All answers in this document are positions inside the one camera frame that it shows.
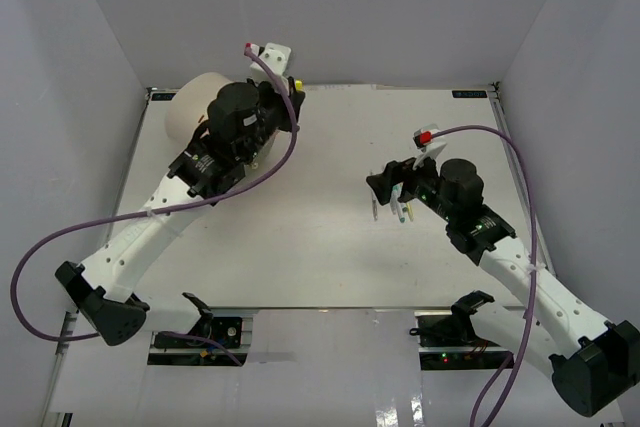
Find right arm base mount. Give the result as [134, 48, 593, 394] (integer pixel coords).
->
[408, 291, 513, 371]

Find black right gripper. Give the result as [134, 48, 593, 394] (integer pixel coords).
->
[367, 149, 456, 223]

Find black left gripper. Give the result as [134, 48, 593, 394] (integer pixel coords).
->
[240, 76, 305, 165]

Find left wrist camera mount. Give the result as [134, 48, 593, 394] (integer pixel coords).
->
[245, 42, 292, 84]

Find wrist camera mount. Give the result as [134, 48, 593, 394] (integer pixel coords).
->
[412, 124, 447, 170]
[245, 42, 292, 84]

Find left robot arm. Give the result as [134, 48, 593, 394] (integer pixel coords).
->
[55, 74, 305, 346]

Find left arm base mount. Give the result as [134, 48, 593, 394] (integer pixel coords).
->
[147, 293, 251, 367]

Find teal cap marker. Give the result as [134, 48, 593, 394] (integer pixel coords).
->
[391, 186, 405, 223]

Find cream cylindrical drawer organizer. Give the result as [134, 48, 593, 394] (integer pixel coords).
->
[163, 71, 276, 168]

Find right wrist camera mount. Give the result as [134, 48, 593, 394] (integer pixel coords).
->
[412, 124, 447, 170]

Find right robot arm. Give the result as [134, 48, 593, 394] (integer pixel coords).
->
[366, 158, 639, 417]

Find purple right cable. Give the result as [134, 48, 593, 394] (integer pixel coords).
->
[424, 125, 542, 427]

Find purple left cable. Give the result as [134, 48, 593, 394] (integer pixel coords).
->
[10, 44, 301, 344]

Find purple cable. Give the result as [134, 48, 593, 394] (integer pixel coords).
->
[10, 44, 301, 344]
[424, 125, 542, 427]

